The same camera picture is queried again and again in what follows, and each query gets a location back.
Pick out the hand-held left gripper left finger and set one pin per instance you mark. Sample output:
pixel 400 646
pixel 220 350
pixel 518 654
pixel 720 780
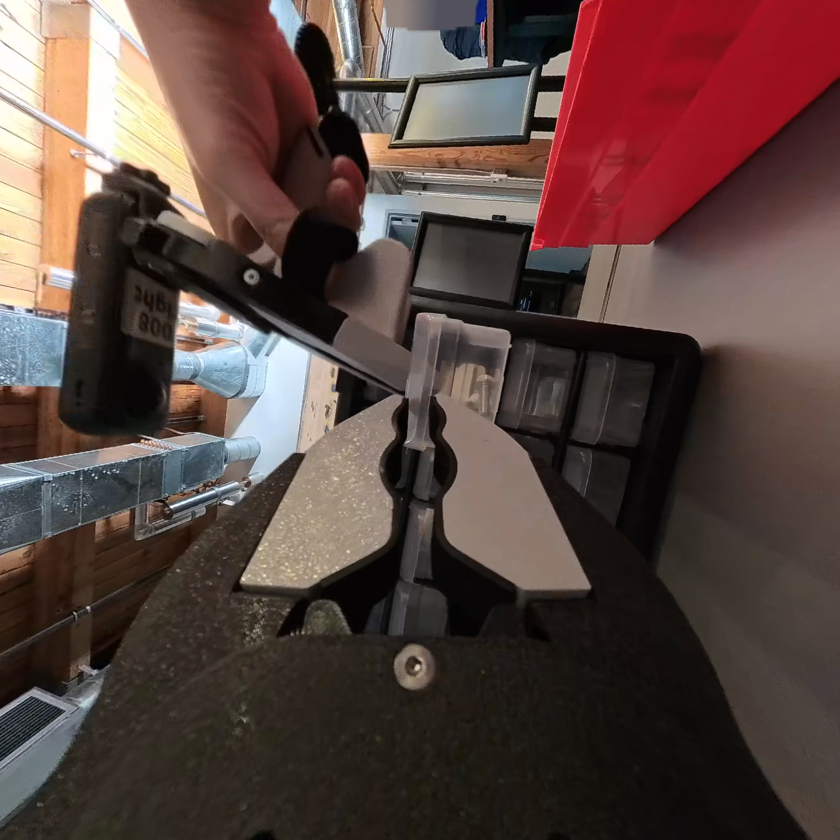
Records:
pixel 322 525

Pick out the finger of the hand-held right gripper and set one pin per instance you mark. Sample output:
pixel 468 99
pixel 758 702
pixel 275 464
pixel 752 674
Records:
pixel 374 361
pixel 378 282

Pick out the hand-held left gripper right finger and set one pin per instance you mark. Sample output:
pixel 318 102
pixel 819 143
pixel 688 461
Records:
pixel 512 525

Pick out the clear plastic drawer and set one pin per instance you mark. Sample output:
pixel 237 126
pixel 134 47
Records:
pixel 453 355

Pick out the black drawer cabinet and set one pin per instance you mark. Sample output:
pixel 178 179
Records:
pixel 670 394

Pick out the red plastic bin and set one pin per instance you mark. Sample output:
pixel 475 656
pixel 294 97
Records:
pixel 683 105

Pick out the person's right hand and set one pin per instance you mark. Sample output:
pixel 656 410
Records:
pixel 223 105

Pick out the dark panel on stand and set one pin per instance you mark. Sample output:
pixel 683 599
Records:
pixel 470 260
pixel 466 108

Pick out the wooden ceiling beam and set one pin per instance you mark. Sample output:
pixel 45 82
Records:
pixel 453 155

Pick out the black round ribbed disc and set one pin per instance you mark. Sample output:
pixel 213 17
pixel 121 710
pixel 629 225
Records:
pixel 315 59

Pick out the white vent unit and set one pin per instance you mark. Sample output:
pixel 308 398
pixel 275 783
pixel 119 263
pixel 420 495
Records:
pixel 33 735

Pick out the metal air duct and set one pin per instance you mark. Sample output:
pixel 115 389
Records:
pixel 92 486
pixel 33 348

